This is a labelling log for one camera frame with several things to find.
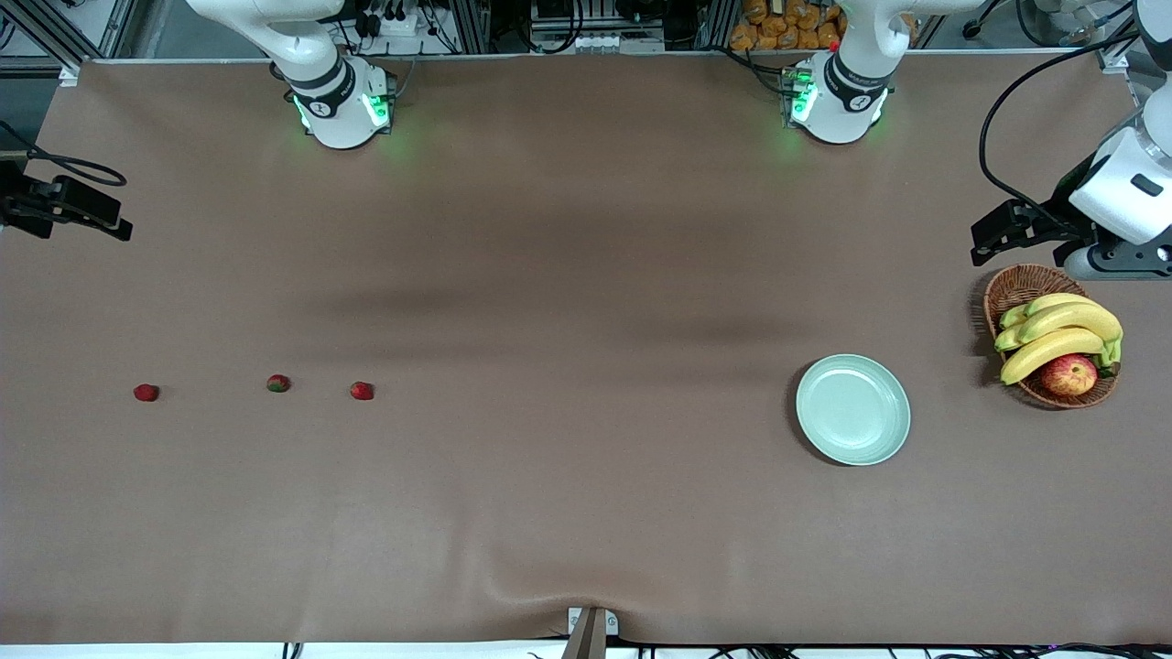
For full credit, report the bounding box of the light green round plate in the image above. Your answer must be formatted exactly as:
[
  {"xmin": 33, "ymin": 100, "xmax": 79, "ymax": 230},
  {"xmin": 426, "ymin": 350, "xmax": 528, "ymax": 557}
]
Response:
[{"xmin": 795, "ymin": 353, "xmax": 913, "ymax": 467}]

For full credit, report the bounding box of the brown wicker basket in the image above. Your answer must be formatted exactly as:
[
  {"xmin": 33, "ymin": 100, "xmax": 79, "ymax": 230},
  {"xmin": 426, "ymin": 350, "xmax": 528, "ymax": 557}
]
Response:
[{"xmin": 982, "ymin": 264, "xmax": 1122, "ymax": 410}]

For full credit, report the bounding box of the yellow banana bunch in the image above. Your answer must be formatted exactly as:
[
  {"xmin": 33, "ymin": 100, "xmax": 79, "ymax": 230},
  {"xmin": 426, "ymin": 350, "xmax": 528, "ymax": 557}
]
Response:
[{"xmin": 993, "ymin": 293, "xmax": 1124, "ymax": 386}]

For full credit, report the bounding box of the red yellow apple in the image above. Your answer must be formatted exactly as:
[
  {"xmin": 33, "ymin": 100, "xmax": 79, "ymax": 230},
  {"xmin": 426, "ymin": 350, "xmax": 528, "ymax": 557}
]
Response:
[{"xmin": 1040, "ymin": 353, "xmax": 1099, "ymax": 398}]

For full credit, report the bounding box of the orange snack bag pile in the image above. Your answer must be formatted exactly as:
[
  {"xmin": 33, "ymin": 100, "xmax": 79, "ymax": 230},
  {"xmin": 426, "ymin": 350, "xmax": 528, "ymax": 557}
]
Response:
[{"xmin": 730, "ymin": 0, "xmax": 848, "ymax": 52}]

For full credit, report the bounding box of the white power strip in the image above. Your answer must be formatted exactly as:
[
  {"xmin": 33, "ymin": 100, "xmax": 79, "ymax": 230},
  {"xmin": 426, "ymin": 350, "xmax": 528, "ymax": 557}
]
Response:
[{"xmin": 353, "ymin": 0, "xmax": 431, "ymax": 39}]

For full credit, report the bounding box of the brown table cover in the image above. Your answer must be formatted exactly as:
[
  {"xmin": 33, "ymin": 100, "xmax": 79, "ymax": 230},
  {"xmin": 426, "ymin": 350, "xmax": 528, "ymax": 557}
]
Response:
[{"xmin": 0, "ymin": 50, "xmax": 1172, "ymax": 646}]

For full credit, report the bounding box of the white terminal strip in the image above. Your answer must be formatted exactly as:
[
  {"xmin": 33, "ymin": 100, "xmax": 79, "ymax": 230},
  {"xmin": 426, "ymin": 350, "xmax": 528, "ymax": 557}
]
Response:
[{"xmin": 529, "ymin": 32, "xmax": 667, "ymax": 53}]

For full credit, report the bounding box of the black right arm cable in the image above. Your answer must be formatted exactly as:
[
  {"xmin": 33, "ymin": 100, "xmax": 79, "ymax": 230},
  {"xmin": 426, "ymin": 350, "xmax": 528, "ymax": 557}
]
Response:
[{"xmin": 0, "ymin": 122, "xmax": 126, "ymax": 186}]

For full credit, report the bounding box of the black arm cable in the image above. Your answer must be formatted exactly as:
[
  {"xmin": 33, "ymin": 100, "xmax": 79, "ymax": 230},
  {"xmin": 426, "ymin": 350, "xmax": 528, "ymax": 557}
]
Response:
[
  {"xmin": 978, "ymin": 27, "xmax": 1145, "ymax": 213},
  {"xmin": 0, "ymin": 122, "xmax": 126, "ymax": 186}
]

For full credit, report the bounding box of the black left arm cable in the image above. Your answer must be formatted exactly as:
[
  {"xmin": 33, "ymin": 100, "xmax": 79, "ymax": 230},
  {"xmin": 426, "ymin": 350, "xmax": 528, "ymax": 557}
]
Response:
[{"xmin": 978, "ymin": 27, "xmax": 1145, "ymax": 213}]

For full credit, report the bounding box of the aluminium frame profile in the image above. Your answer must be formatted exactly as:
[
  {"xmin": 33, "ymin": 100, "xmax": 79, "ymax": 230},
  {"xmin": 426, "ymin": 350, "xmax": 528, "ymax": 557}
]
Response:
[
  {"xmin": 0, "ymin": 0, "xmax": 138, "ymax": 83},
  {"xmin": 1094, "ymin": 32, "xmax": 1141, "ymax": 79}
]

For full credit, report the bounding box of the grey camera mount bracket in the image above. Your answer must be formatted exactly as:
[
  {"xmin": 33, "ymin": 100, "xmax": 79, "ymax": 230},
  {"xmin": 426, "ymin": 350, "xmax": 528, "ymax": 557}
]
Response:
[{"xmin": 567, "ymin": 606, "xmax": 620, "ymax": 659}]

